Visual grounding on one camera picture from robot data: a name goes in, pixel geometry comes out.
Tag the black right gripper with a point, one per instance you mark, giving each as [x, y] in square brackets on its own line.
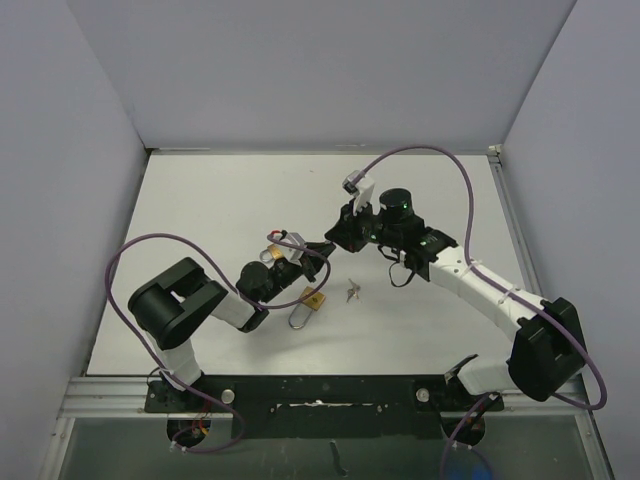
[345, 233]

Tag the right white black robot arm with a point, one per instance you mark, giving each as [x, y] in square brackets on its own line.
[545, 335]

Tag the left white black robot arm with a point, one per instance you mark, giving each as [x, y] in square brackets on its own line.
[173, 305]

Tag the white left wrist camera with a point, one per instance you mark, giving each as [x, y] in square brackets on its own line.
[291, 245]

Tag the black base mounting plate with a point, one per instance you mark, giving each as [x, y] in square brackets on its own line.
[313, 407]

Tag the small brass padlock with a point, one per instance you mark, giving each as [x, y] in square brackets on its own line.
[270, 254]

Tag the large brass padlock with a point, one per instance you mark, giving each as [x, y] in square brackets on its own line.
[303, 311]

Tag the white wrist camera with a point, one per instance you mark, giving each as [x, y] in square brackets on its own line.
[291, 245]
[360, 187]

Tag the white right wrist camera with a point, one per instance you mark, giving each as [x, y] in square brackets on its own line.
[360, 187]

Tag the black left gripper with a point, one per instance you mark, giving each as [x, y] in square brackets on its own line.
[307, 265]

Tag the silver key bunch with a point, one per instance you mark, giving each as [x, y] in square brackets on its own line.
[353, 291]

